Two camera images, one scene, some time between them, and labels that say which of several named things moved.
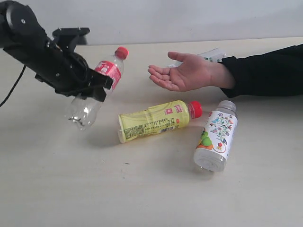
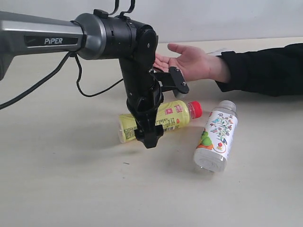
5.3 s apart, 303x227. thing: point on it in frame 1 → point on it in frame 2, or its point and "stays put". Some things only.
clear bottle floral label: [213, 149] stays put
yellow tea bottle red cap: [156, 118] stays put
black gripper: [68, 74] → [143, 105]
